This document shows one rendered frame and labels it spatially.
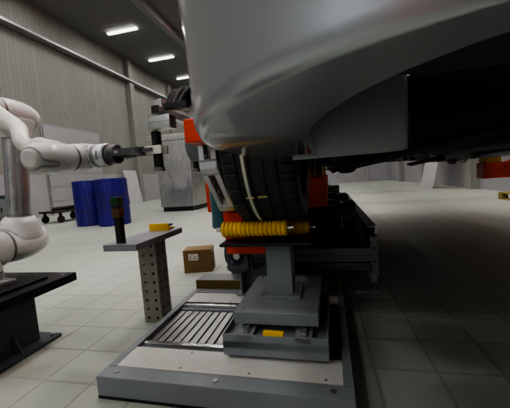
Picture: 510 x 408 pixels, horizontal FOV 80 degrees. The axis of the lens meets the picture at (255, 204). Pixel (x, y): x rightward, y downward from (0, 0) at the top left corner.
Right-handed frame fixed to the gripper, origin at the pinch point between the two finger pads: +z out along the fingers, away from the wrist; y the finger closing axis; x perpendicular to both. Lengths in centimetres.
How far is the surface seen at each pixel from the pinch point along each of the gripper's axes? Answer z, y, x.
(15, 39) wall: -794, -633, 435
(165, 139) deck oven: -334, -605, 100
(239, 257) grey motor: 16, -39, -52
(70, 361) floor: -46, 6, -83
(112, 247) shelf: -33, -10, -39
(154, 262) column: -26, -30, -52
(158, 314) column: -26, -30, -79
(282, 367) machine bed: 44, 10, -75
